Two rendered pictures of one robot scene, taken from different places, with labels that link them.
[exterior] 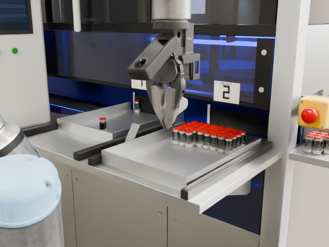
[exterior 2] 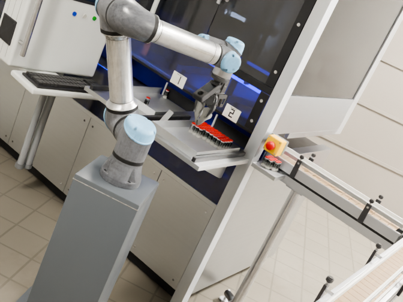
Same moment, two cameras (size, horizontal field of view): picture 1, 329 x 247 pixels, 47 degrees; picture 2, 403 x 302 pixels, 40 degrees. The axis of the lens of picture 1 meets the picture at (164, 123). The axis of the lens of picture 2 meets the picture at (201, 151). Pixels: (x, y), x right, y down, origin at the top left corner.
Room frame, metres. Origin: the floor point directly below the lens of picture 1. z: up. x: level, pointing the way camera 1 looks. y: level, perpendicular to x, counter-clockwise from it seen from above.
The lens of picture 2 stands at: (-1.34, 0.32, 1.64)
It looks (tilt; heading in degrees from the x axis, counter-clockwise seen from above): 19 degrees down; 350
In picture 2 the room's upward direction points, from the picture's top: 25 degrees clockwise
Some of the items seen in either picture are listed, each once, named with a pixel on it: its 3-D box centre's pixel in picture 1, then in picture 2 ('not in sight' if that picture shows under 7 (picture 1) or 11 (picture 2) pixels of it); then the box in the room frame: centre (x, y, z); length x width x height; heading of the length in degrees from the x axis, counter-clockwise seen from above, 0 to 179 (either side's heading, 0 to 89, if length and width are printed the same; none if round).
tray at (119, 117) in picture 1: (123, 119); (157, 102); (1.23, 0.14, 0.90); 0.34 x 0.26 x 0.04; 141
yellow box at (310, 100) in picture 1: (316, 111); (275, 145); (0.95, -0.39, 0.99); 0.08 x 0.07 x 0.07; 141
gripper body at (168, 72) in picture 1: (173, 53); (214, 90); (0.76, -0.02, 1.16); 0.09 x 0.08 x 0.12; 141
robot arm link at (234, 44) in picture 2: not in sight; (230, 53); (0.76, -0.01, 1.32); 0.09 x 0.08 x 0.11; 116
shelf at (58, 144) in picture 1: (147, 142); (171, 124); (1.07, 0.05, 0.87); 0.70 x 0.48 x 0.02; 51
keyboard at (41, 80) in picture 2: not in sight; (66, 82); (1.23, 0.57, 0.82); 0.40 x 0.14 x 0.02; 134
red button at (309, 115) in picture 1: (310, 114); (270, 145); (0.91, -0.36, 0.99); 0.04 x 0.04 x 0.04; 51
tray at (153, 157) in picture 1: (184, 150); (196, 138); (0.92, -0.05, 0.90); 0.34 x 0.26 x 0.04; 140
